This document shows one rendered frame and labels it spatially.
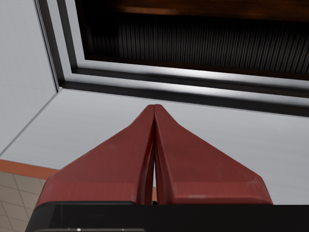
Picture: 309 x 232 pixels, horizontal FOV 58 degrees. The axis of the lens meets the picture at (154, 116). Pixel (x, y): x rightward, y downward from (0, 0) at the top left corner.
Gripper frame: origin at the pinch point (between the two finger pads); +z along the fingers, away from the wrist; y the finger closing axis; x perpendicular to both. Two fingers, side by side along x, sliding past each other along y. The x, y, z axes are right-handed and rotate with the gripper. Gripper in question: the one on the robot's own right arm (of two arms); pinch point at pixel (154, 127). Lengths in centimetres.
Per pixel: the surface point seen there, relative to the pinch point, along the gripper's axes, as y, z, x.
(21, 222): 104, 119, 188
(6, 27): 9.6, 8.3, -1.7
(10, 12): 9.0, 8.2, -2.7
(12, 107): 11.3, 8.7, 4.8
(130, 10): 2.4, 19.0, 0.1
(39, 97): 8.7, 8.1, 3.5
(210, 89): -3.7, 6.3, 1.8
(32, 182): 80, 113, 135
